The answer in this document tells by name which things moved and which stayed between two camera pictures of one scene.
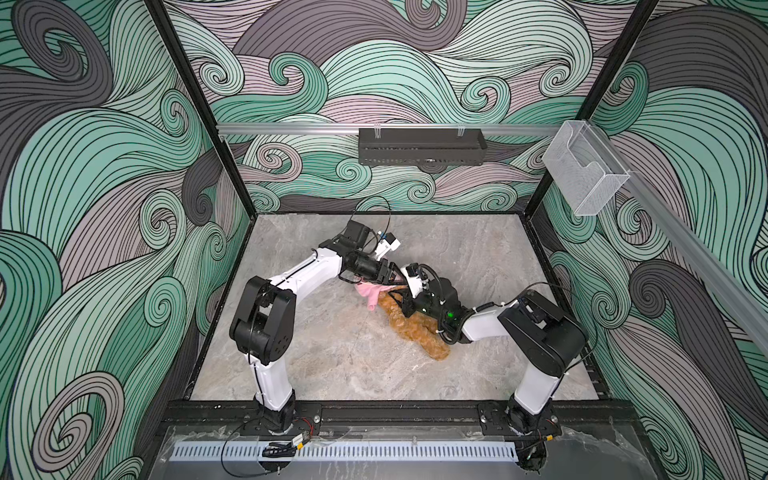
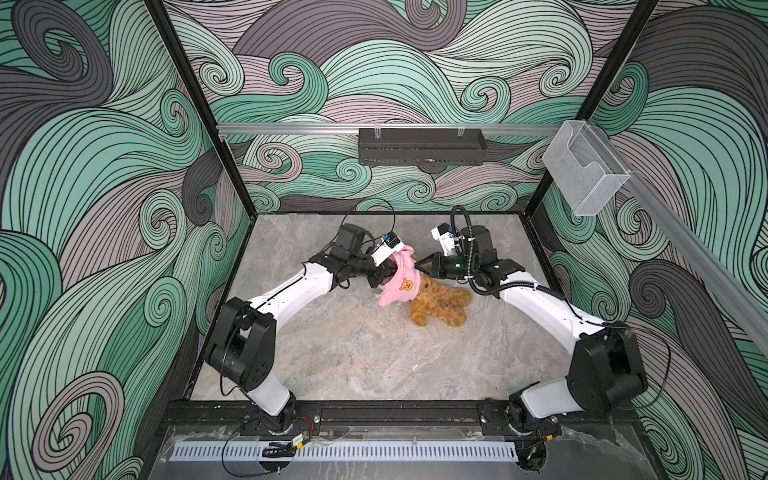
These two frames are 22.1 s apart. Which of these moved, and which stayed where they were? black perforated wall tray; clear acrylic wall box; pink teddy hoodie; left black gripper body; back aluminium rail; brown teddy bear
Moved: brown teddy bear; pink teddy hoodie
Stayed: clear acrylic wall box; black perforated wall tray; back aluminium rail; left black gripper body
